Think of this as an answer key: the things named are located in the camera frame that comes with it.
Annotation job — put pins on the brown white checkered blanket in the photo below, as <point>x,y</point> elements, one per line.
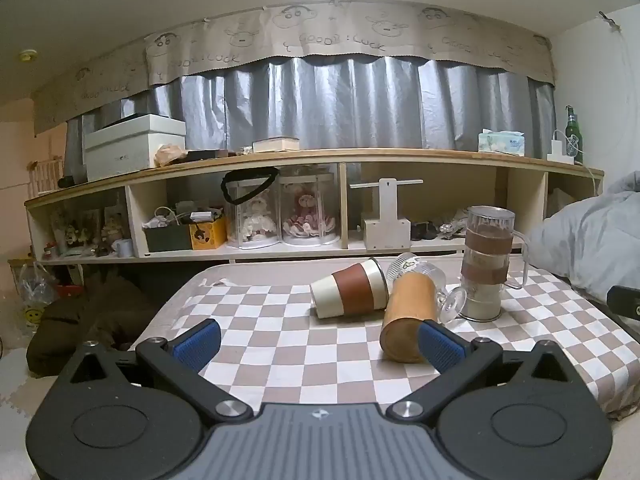
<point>280,330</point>

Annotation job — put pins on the ceiling smoke detector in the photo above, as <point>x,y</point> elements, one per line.
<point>28,55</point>

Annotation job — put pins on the green glass bottle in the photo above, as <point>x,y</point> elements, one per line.
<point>573,132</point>

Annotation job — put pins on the grey duvet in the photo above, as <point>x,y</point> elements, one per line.
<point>590,230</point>

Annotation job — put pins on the white slatted rack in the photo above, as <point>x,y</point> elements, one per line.
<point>46,175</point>

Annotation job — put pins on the thick book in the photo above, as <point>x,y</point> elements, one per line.
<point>275,144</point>

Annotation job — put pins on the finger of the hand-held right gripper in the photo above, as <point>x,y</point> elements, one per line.
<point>624,301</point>

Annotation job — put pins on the clear stemmed glass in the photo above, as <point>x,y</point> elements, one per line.
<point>425,271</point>

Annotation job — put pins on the yellow box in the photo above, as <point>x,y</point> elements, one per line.
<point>207,234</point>

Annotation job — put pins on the tissue box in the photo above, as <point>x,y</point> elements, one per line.
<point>501,142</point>

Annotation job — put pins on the dark green box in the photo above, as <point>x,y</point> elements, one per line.
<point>167,239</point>

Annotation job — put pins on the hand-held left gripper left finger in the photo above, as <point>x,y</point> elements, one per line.
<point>197,346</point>

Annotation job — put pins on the tall glass mug brown band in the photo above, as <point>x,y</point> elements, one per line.
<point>486,265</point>

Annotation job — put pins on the clear plastic smiley bag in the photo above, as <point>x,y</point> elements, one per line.
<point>32,305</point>

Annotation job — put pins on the large white box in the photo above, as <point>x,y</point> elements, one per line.
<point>130,152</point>

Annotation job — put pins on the crumpled beige paper bag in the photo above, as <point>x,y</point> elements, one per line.
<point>169,155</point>

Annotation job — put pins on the doll in clear case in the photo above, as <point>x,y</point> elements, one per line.
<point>252,222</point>
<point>307,215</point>

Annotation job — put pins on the beige printed valance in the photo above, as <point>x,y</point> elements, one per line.
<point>320,30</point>

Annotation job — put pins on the dark brown cloth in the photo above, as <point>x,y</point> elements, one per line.
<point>85,320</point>

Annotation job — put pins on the orange wooden cylinder cup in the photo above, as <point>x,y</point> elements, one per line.
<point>407,310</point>

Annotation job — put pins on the white power adapter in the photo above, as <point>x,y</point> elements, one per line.
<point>559,150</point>

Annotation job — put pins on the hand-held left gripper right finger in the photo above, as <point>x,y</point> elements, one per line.
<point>441,349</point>

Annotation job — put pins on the long wooden shelf unit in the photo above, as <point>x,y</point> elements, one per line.
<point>320,157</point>

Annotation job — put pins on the white cup with brown sleeve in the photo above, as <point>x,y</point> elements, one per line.
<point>350,287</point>

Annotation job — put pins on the wooden stand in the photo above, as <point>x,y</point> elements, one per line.
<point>386,225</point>

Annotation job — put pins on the grey curtain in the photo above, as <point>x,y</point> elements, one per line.
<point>330,105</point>

